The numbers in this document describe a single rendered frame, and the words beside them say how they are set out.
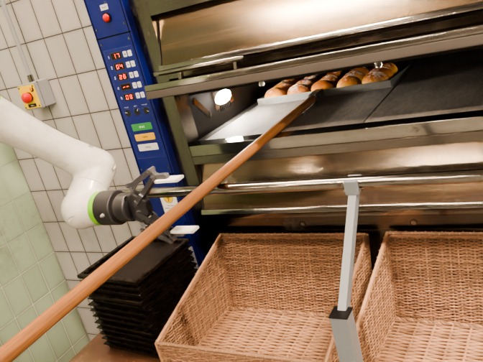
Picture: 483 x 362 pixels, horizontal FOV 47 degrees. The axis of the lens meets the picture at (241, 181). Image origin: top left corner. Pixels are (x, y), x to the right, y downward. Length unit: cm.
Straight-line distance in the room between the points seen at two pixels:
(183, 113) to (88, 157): 49
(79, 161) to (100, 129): 62
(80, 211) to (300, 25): 79
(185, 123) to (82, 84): 44
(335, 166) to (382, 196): 17
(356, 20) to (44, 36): 117
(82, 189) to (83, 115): 69
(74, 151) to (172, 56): 50
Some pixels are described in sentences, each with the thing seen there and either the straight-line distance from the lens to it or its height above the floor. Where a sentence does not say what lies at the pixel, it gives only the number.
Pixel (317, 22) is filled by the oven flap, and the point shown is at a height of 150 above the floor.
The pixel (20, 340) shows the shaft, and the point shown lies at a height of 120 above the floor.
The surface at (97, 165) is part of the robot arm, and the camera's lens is 156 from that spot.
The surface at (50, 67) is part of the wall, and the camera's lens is 224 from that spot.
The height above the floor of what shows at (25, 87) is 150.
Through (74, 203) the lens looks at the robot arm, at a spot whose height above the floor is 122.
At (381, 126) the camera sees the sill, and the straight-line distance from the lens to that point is 164.
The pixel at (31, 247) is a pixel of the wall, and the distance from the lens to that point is 260.
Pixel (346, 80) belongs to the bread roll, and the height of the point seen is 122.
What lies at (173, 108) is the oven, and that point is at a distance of 192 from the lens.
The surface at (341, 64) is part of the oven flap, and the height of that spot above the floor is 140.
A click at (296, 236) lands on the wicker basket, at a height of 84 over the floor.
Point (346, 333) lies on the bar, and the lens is 123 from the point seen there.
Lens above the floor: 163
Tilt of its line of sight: 18 degrees down
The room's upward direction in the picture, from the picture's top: 15 degrees counter-clockwise
